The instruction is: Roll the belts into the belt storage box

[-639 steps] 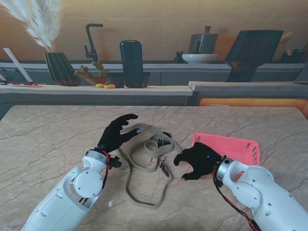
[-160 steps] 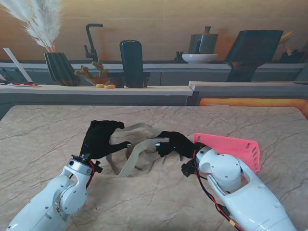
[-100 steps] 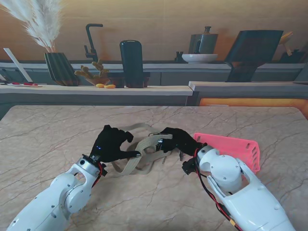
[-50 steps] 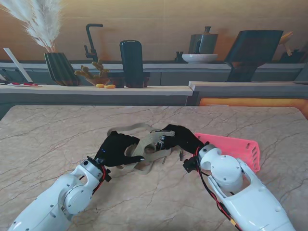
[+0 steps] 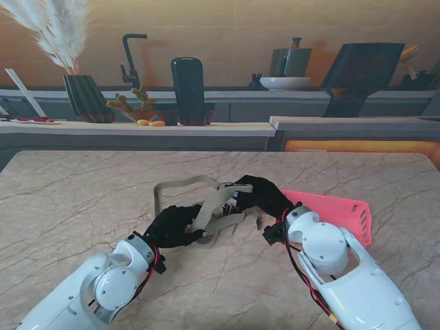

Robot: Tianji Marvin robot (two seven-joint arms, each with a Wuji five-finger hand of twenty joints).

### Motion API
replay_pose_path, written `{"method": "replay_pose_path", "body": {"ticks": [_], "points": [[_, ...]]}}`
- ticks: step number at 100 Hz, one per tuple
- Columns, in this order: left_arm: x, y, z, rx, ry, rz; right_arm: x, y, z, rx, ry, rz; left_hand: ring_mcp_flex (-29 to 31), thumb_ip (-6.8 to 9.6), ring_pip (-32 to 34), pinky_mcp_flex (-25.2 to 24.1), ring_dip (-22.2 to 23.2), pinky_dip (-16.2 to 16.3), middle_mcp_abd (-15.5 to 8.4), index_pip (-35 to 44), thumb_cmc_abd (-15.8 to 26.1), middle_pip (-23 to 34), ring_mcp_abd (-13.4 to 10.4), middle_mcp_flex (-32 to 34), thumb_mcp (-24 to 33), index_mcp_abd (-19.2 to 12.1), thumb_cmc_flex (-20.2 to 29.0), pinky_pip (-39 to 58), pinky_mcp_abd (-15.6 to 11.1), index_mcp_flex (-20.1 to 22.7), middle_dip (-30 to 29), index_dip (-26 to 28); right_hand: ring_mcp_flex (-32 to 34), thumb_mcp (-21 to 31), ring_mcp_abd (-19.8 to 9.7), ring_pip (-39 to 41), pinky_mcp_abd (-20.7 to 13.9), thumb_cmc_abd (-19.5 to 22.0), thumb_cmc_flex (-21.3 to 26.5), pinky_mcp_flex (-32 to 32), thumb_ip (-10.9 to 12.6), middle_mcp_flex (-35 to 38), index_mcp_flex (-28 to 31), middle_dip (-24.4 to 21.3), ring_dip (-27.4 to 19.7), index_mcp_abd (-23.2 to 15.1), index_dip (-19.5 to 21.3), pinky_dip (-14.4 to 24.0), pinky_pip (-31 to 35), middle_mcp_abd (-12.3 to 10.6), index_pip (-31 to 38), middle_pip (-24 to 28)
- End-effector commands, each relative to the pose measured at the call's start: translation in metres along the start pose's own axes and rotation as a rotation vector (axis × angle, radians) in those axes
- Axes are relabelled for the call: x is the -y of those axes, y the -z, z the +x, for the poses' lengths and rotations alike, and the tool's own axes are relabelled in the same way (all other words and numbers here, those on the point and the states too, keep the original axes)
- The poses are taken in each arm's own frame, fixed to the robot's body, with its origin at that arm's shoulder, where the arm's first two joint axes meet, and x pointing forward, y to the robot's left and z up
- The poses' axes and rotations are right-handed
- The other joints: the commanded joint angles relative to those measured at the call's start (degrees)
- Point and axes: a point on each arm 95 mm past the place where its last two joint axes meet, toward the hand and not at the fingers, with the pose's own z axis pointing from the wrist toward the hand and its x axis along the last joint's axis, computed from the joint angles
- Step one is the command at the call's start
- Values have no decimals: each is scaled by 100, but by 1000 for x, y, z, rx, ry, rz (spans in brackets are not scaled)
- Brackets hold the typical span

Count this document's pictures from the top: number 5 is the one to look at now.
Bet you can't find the grey pot with lid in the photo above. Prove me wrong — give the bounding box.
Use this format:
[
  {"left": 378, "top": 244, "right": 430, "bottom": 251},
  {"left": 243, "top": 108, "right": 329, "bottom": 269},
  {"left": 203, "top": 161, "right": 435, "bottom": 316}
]
[{"left": 269, "top": 36, "right": 313, "bottom": 78}]

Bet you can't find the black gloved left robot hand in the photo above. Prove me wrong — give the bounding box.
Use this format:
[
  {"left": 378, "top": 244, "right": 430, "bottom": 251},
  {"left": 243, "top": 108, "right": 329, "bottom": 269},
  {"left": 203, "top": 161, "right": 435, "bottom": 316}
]
[{"left": 142, "top": 204, "right": 208, "bottom": 249}]

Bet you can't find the white pampas grass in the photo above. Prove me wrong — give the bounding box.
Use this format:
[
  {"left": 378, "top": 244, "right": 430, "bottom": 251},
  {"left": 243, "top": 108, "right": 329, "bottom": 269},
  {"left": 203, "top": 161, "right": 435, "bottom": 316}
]
[{"left": 0, "top": 0, "right": 91, "bottom": 76}]

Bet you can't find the black kitchen faucet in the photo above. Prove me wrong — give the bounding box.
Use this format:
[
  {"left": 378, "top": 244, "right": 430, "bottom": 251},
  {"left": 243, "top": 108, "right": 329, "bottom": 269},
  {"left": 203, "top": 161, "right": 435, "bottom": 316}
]
[{"left": 120, "top": 33, "right": 148, "bottom": 91}]

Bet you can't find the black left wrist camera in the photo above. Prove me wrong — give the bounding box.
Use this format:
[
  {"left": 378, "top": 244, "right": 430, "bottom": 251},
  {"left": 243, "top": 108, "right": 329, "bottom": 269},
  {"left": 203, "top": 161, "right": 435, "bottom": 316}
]
[{"left": 153, "top": 254, "right": 168, "bottom": 275}]

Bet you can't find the dark ribbed vase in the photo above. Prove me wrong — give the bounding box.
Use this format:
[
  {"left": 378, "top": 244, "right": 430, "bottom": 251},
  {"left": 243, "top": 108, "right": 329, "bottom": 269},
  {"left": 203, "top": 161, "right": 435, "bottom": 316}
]
[{"left": 63, "top": 74, "right": 116, "bottom": 124}]

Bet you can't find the red black left arm cable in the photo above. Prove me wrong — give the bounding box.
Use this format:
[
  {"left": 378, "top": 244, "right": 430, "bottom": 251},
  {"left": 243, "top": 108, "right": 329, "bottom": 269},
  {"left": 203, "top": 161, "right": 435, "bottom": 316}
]
[{"left": 109, "top": 245, "right": 162, "bottom": 320}]

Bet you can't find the grey stone counter top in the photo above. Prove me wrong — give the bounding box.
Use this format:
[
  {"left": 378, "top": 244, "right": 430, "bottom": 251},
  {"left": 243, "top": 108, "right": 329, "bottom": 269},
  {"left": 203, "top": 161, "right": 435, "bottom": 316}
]
[{"left": 269, "top": 115, "right": 440, "bottom": 132}]

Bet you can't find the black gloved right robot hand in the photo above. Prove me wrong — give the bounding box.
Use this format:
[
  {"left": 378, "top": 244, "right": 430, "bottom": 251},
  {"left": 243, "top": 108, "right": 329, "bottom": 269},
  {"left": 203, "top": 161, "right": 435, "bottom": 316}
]
[{"left": 232, "top": 175, "right": 297, "bottom": 223}]

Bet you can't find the white leaning board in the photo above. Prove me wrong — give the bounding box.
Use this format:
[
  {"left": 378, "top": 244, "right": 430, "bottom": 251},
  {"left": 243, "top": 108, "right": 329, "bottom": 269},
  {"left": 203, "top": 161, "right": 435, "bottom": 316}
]
[{"left": 4, "top": 68, "right": 47, "bottom": 118}]

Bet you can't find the plate with red food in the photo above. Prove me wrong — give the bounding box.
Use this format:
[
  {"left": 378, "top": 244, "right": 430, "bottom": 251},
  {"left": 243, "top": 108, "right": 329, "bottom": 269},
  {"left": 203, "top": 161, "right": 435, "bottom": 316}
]
[{"left": 10, "top": 117, "right": 62, "bottom": 125}]

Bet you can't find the dark utensil holder with spoons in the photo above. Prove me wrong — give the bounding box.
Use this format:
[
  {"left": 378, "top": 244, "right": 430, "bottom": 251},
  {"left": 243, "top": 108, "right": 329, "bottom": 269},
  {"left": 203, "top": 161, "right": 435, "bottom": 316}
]
[{"left": 398, "top": 44, "right": 436, "bottom": 91}]

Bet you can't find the pink plastic mesh basket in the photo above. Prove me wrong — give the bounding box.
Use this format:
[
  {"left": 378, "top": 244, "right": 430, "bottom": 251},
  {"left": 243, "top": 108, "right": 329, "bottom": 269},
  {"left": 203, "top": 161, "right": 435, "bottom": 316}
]
[{"left": 280, "top": 189, "right": 373, "bottom": 249}]

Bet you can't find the beige woven belt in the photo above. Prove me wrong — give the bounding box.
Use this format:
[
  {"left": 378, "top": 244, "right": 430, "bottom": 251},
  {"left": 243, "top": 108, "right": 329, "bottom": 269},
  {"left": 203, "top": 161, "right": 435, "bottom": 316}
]
[{"left": 153, "top": 175, "right": 263, "bottom": 250}]

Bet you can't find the red black arm cable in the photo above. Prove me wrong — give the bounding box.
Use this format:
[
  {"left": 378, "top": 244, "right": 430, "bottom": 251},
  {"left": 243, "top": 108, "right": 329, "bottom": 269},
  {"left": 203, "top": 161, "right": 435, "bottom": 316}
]
[
  {"left": 109, "top": 245, "right": 162, "bottom": 320},
  {"left": 281, "top": 209, "right": 344, "bottom": 326}
]

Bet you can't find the white ceramic bowl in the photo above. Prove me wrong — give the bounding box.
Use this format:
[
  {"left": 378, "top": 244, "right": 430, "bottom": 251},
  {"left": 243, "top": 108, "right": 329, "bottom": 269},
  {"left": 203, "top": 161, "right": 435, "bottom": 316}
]
[{"left": 259, "top": 76, "right": 313, "bottom": 91}]

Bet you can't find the dark range hood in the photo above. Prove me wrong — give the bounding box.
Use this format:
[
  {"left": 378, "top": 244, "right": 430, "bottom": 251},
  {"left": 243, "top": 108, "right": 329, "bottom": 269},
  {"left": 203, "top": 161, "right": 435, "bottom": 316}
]
[{"left": 321, "top": 43, "right": 406, "bottom": 118}]

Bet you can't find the light wood counter top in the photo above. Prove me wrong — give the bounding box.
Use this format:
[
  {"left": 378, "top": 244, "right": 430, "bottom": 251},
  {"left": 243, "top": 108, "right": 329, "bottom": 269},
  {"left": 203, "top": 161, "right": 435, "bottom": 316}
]
[{"left": 0, "top": 120, "right": 277, "bottom": 139}]

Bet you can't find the tall dark cylindrical canister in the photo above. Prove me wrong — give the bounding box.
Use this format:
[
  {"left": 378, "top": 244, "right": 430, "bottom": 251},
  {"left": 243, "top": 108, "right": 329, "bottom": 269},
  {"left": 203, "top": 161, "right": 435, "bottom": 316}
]
[{"left": 170, "top": 57, "right": 207, "bottom": 127}]

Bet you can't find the red black right arm cable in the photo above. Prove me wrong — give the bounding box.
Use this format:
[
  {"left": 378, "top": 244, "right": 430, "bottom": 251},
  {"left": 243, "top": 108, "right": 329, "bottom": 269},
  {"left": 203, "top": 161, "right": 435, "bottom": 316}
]
[{"left": 281, "top": 209, "right": 344, "bottom": 326}]

